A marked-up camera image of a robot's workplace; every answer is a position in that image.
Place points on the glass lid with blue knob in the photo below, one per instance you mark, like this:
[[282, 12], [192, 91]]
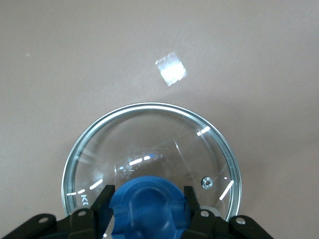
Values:
[[149, 139]]

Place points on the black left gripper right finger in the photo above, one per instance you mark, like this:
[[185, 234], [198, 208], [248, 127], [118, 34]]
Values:
[[202, 224]]

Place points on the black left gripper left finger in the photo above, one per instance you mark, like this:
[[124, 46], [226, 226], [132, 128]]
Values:
[[84, 224]]

